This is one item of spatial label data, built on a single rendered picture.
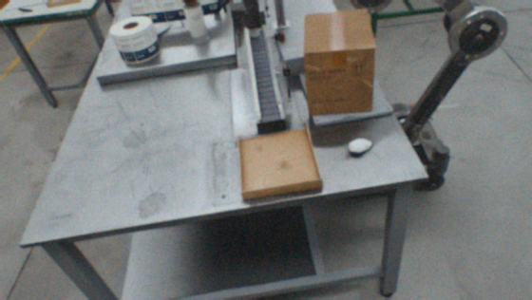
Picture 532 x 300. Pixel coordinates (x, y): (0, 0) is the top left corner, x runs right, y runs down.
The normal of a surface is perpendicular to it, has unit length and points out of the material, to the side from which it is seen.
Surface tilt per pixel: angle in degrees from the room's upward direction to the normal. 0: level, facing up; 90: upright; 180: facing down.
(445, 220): 0
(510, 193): 0
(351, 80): 90
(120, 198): 0
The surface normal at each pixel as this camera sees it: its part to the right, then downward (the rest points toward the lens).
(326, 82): -0.07, 0.68
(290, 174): -0.12, -0.73
